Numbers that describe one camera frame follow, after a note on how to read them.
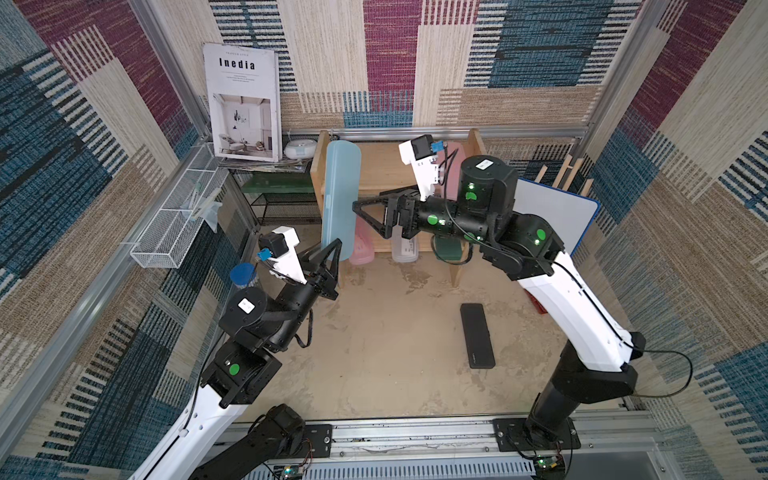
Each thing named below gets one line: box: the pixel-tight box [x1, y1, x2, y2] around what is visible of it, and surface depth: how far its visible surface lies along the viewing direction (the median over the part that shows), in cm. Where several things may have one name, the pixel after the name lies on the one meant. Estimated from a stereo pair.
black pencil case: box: [460, 303, 496, 369], surface depth 93 cm
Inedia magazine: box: [203, 43, 283, 163], surface depth 79 cm
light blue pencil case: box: [321, 139, 362, 262], surface depth 53 cm
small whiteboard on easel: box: [514, 178, 600, 257], surface depth 91 cm
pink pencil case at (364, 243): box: [349, 214, 375, 265], surface depth 85 cm
